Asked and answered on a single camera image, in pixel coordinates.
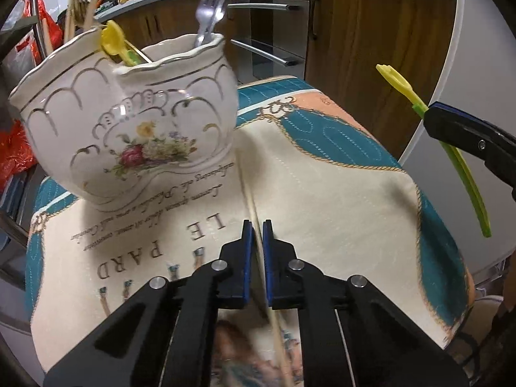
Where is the metal shelf rack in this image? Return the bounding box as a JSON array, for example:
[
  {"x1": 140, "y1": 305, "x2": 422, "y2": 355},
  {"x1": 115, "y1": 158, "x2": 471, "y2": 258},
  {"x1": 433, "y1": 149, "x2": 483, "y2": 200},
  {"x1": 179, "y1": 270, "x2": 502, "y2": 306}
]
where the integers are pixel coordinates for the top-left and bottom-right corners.
[{"x1": 0, "y1": 0, "x2": 49, "y2": 291}]

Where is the red plastic bag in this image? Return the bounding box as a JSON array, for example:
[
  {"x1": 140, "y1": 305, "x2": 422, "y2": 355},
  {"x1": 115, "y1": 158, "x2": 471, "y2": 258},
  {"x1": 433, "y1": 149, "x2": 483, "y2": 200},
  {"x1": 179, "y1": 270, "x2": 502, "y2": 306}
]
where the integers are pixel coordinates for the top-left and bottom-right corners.
[
  {"x1": 16, "y1": 0, "x2": 65, "y2": 65},
  {"x1": 0, "y1": 119, "x2": 39, "y2": 188}
]

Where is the stainless built-in oven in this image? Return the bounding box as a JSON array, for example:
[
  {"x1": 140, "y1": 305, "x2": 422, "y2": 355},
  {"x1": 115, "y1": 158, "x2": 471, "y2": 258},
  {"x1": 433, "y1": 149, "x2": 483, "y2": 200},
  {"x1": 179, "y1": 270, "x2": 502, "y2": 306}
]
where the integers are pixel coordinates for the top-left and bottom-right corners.
[{"x1": 226, "y1": 0, "x2": 313, "y2": 81}]

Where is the white floral ceramic utensil holder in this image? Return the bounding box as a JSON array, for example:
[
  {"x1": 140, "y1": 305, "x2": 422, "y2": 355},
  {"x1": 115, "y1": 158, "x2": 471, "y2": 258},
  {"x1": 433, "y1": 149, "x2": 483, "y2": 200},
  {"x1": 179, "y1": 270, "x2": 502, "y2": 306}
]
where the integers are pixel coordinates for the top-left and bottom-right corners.
[{"x1": 9, "y1": 32, "x2": 238, "y2": 213}]

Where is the yellow-green plastic spoon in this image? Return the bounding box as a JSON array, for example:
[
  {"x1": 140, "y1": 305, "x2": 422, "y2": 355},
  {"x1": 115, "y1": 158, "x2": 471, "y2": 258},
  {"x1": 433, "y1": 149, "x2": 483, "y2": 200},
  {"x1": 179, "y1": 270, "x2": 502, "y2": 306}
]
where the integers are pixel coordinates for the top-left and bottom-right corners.
[{"x1": 376, "y1": 64, "x2": 492, "y2": 238}]

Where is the white plastic bag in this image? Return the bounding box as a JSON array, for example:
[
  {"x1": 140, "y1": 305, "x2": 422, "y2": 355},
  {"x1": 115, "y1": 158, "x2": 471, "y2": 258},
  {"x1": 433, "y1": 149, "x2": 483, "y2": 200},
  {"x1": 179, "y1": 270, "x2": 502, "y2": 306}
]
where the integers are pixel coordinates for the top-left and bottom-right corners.
[{"x1": 4, "y1": 36, "x2": 35, "y2": 85}]

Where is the printed teal beige tablecloth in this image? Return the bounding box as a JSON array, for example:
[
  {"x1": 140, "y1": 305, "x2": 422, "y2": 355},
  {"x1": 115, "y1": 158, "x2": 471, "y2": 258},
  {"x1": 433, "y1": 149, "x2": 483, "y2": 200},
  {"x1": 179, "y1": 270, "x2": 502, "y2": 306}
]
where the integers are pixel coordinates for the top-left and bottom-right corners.
[{"x1": 25, "y1": 74, "x2": 474, "y2": 387}]

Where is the tall wooden cabinet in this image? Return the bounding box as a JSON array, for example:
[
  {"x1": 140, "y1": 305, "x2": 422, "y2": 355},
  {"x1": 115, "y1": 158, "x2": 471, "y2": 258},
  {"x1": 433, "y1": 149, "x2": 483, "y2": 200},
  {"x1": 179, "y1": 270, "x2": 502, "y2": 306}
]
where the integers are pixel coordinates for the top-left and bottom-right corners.
[{"x1": 304, "y1": 0, "x2": 458, "y2": 162}]

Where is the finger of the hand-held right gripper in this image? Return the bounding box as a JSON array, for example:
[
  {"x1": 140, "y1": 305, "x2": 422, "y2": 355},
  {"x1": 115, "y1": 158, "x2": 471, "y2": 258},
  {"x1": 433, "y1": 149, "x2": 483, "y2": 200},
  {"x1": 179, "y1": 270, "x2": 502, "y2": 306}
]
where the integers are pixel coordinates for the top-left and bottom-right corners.
[
  {"x1": 428, "y1": 103, "x2": 516, "y2": 140},
  {"x1": 423, "y1": 107, "x2": 516, "y2": 202}
]

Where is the gold metal fork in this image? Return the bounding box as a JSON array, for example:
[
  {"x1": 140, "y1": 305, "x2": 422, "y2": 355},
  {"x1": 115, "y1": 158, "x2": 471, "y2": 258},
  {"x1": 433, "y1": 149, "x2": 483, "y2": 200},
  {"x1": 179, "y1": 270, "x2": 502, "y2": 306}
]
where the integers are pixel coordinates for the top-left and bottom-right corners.
[{"x1": 72, "y1": 0, "x2": 90, "y2": 29}]

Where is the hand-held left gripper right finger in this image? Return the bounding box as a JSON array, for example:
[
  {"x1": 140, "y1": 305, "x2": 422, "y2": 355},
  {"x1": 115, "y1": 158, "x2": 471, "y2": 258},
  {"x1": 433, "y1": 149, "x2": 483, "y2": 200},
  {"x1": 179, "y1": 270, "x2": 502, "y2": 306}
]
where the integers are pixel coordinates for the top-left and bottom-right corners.
[{"x1": 262, "y1": 220, "x2": 470, "y2": 387}]

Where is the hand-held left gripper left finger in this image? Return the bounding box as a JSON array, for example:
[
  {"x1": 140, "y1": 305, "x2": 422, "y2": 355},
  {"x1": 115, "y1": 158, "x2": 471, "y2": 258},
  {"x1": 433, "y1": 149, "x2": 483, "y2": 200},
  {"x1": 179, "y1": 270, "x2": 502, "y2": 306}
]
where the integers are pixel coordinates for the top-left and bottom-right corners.
[{"x1": 42, "y1": 220, "x2": 256, "y2": 387}]

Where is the silver metal fork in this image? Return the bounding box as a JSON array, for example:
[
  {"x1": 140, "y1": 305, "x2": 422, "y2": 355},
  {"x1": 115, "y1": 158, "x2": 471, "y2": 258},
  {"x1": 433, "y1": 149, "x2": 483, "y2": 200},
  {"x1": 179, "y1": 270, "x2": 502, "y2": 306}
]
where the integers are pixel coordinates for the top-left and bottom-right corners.
[{"x1": 193, "y1": 0, "x2": 226, "y2": 47}]

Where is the wooden base cabinet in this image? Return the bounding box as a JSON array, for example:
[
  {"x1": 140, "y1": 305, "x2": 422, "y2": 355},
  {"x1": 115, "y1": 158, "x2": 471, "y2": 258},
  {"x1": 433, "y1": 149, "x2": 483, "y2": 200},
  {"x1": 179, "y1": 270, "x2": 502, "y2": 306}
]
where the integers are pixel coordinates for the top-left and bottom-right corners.
[{"x1": 94, "y1": 0, "x2": 251, "y2": 61}]

